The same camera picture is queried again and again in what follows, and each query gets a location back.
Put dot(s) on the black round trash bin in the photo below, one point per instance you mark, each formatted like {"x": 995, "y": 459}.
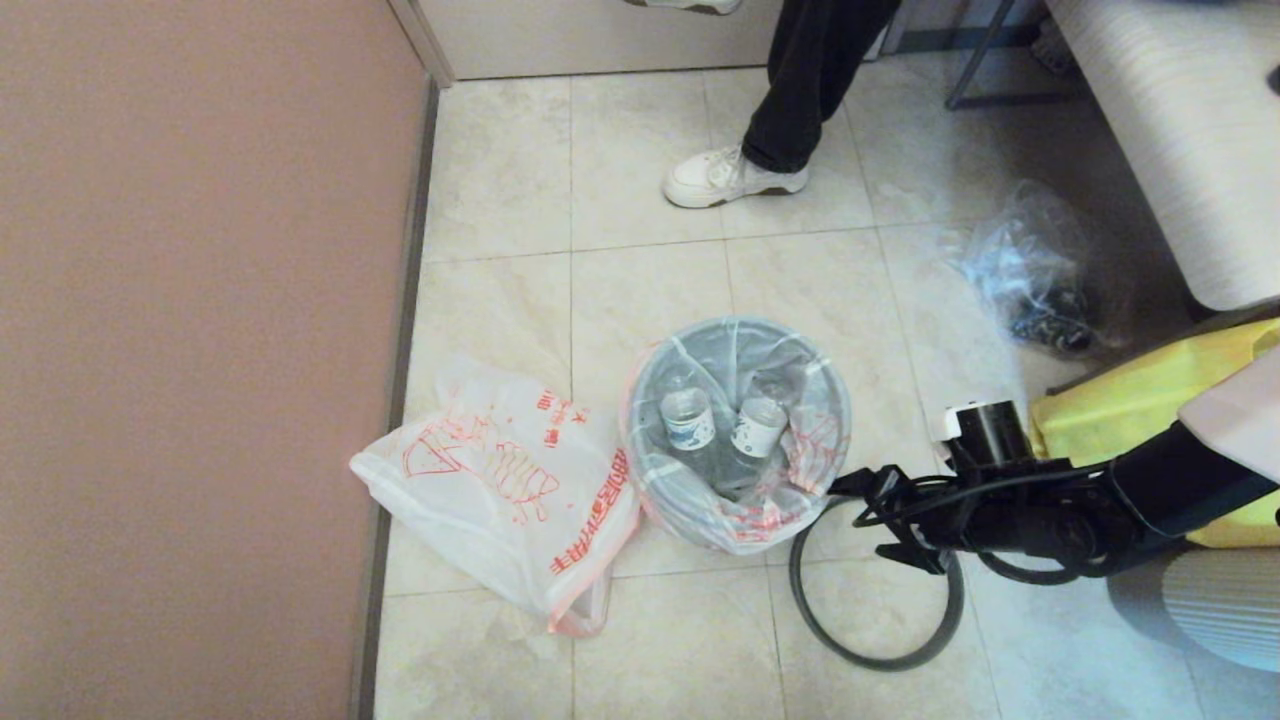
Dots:
{"x": 665, "y": 500}

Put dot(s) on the yellow plastic bag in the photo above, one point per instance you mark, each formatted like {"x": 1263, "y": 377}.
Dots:
{"x": 1100, "y": 420}

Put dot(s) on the flat white red-print plastic bag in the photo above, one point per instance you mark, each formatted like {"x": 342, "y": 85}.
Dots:
{"x": 480, "y": 480}

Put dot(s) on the person's leg dark trousers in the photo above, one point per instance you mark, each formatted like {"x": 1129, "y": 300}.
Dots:
{"x": 810, "y": 80}

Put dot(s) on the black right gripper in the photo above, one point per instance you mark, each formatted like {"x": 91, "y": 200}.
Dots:
{"x": 1000, "y": 510}

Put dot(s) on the round striped grey stool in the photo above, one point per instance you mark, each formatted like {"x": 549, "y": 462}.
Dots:
{"x": 1230, "y": 610}

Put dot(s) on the clear plastic bag with rubbish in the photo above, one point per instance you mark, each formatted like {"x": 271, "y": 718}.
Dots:
{"x": 1030, "y": 270}

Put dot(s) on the clear plastic water bottle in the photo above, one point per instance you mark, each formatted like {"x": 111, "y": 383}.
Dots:
{"x": 758, "y": 425}
{"x": 688, "y": 425}

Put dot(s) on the beige striped sofa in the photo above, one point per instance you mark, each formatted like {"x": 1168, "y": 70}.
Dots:
{"x": 1180, "y": 130}

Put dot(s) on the white sneaker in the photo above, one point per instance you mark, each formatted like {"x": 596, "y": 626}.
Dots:
{"x": 690, "y": 5}
{"x": 720, "y": 180}

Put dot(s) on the grey metal furniture leg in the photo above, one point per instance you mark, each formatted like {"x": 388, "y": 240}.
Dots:
{"x": 975, "y": 55}

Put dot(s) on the white liner bag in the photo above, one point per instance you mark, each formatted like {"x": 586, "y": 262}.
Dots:
{"x": 770, "y": 520}

